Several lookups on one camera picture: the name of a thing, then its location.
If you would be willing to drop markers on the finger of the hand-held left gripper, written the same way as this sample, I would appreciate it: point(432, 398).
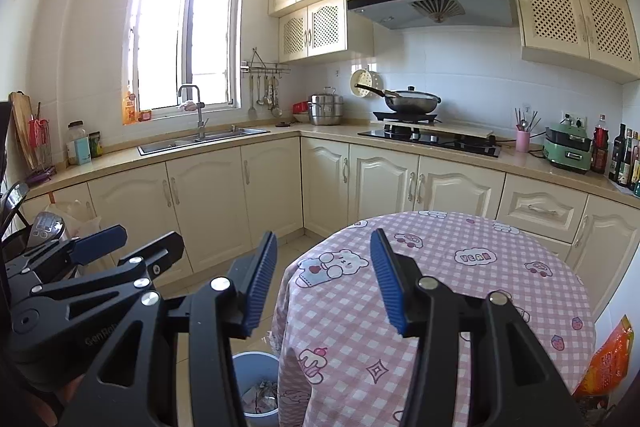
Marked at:
point(160, 252)
point(100, 243)

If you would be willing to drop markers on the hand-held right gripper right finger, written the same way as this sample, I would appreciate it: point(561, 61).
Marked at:
point(386, 284)

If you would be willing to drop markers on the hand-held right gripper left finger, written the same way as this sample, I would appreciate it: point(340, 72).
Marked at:
point(261, 284)

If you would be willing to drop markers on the translucent plastic bag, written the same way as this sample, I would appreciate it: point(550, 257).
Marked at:
point(77, 213)

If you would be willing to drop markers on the silver rice cooker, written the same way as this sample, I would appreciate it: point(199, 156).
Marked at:
point(45, 229)

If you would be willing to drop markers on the cream base cabinets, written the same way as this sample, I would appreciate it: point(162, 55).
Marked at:
point(210, 207)

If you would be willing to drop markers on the purple drying rack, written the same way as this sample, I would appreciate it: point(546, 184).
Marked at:
point(39, 179)

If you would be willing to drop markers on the white lidded jar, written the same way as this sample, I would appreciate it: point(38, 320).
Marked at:
point(78, 147)

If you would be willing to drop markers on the steel sink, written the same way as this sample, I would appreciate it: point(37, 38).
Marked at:
point(165, 147)

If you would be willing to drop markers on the red kitchen utensils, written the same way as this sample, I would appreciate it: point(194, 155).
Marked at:
point(39, 132)

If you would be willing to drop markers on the small clear container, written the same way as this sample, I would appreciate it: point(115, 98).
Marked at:
point(145, 115)

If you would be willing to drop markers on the orange bottle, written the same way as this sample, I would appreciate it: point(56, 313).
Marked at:
point(129, 111)

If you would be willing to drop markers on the steel faucet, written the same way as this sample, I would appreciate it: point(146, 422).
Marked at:
point(201, 119)

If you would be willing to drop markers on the wooden cutting boards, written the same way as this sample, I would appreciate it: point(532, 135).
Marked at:
point(21, 122)

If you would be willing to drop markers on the small white cloth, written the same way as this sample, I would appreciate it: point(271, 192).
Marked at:
point(189, 106)

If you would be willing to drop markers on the black glass gas hob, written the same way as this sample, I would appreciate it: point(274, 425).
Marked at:
point(450, 145)

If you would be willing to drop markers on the small black lid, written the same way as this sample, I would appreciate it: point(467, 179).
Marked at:
point(284, 124)

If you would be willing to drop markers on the black pan support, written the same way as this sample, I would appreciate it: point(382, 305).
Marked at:
point(385, 116)

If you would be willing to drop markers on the hanging steel spatula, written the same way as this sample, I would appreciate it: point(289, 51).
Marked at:
point(252, 111)

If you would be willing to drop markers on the hanging steel skimmer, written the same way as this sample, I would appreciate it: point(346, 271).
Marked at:
point(276, 109)

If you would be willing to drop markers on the steel steamer pot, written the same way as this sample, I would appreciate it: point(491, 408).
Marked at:
point(325, 112)

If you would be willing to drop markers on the steel wok with lid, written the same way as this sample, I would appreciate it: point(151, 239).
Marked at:
point(415, 103)

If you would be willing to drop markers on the hanging steel spoon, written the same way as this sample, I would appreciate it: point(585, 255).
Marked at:
point(268, 96)

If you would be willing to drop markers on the hanging steel ladle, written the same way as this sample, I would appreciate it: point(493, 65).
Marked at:
point(260, 92)

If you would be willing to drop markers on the pink utensil cup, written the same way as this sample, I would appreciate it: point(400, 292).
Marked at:
point(523, 142)

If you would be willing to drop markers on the cream perforated colander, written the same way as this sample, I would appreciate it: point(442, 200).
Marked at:
point(361, 79)

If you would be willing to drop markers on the kitchen window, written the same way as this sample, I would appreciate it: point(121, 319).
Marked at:
point(165, 32)

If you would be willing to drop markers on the green electric cooker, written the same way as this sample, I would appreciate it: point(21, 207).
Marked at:
point(565, 152)

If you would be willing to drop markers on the orange plastic bag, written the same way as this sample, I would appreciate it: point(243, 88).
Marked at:
point(607, 357)

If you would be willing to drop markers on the small cream lattice cabinet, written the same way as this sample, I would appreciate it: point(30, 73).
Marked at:
point(305, 50)

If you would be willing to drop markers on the dark bottle red label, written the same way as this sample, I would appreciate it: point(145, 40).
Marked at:
point(600, 149)

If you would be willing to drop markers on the dark wine bottle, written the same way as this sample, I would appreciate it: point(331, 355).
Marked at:
point(629, 159)
point(619, 154)

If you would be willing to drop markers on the brown sauce bottle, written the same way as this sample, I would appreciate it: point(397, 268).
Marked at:
point(636, 164)

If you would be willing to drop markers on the large cream lattice cabinet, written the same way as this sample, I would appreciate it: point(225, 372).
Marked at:
point(575, 22)

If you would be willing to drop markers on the black metal frame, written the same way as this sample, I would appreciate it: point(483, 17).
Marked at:
point(14, 207)

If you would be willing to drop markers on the wall utensil rack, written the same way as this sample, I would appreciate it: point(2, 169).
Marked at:
point(265, 68)

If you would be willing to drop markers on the white wall socket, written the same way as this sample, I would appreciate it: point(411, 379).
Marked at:
point(572, 119)

